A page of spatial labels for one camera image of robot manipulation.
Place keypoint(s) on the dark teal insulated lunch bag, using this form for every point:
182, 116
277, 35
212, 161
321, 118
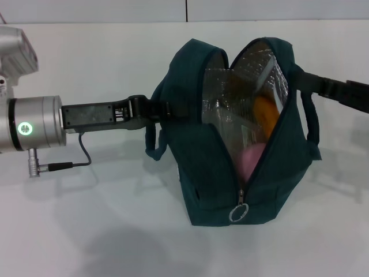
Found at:
201, 161

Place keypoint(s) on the pink peach toy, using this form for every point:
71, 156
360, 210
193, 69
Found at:
250, 158

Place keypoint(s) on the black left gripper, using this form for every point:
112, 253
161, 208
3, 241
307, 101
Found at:
86, 115

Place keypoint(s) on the yellow banana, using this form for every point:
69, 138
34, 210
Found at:
266, 114

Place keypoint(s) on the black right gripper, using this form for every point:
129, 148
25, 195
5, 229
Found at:
359, 96

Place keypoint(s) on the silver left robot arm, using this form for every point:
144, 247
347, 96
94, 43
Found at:
37, 124

